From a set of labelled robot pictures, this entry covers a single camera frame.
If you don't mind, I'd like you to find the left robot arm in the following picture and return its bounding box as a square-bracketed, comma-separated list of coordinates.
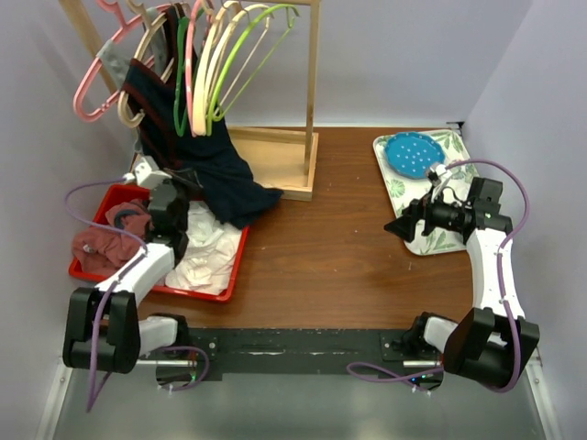
[62, 170, 202, 374]

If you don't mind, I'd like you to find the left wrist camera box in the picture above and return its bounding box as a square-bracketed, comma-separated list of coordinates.
[132, 156, 172, 190]

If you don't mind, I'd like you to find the dark green hanger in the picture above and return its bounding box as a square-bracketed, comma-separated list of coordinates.
[173, 16, 189, 138]

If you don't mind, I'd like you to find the pink plastic hanger with top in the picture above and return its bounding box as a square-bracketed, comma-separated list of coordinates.
[72, 0, 157, 122]

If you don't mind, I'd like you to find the wooden clothes rack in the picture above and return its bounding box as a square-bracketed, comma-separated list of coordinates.
[59, 1, 321, 202]

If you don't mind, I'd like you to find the dusty red garment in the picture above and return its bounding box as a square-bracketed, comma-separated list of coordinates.
[72, 199, 150, 277]

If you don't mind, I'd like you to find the black mounting base plate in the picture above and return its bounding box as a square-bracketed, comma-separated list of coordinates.
[155, 327, 462, 384]

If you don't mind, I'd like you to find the navy tank top red trim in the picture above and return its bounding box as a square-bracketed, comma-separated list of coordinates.
[129, 6, 282, 229]

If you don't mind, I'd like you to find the blue dotted plate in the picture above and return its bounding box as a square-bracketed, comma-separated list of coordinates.
[383, 132, 446, 180]

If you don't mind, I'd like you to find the cream white hanger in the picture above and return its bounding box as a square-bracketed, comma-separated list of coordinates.
[193, 1, 279, 134]

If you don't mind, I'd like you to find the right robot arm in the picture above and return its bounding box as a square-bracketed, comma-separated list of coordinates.
[384, 178, 540, 392]

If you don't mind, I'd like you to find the floral serving tray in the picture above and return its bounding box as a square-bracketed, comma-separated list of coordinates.
[372, 128, 479, 256]

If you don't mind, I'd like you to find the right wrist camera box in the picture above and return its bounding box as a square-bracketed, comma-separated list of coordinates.
[426, 162, 453, 193]

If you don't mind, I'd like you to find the lime green hanger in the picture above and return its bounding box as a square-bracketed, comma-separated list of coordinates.
[205, 3, 300, 136]

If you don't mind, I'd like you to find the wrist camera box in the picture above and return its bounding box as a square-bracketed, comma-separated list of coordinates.
[132, 156, 172, 190]
[426, 162, 453, 193]

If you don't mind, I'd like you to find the white crumpled garment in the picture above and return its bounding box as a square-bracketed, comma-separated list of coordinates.
[164, 201, 242, 296]

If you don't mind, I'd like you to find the cream plastic hanger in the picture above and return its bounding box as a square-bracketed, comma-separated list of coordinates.
[192, 1, 241, 136]

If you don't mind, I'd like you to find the beige plastic hanger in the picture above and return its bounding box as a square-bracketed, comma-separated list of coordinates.
[117, 1, 171, 128]

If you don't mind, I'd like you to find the grey tank top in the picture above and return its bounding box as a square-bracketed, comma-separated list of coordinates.
[96, 14, 173, 90]

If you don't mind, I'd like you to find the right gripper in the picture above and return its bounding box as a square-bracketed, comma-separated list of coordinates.
[384, 184, 469, 244]

